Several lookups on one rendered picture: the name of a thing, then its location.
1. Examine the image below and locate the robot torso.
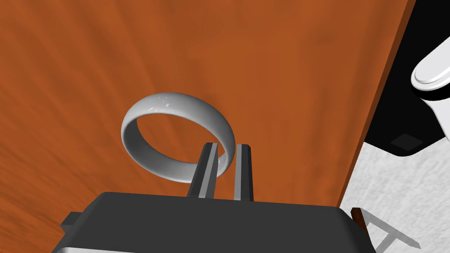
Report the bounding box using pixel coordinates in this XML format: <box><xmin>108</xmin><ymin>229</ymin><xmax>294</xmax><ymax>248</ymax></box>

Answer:
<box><xmin>410</xmin><ymin>34</ymin><xmax>450</xmax><ymax>143</ymax></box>

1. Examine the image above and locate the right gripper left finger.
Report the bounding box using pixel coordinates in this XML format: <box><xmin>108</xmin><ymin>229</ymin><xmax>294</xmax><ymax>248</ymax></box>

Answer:
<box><xmin>186</xmin><ymin>142</ymin><xmax>219</xmax><ymax>199</ymax></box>

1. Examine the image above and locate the grey ring door handle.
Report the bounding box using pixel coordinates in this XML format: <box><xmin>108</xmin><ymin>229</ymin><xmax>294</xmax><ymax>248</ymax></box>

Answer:
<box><xmin>120</xmin><ymin>92</ymin><xmax>236</xmax><ymax>184</ymax></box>

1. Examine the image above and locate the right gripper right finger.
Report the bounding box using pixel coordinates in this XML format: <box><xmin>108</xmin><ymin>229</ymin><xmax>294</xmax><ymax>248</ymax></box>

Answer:
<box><xmin>233</xmin><ymin>144</ymin><xmax>255</xmax><ymax>202</ymax></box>

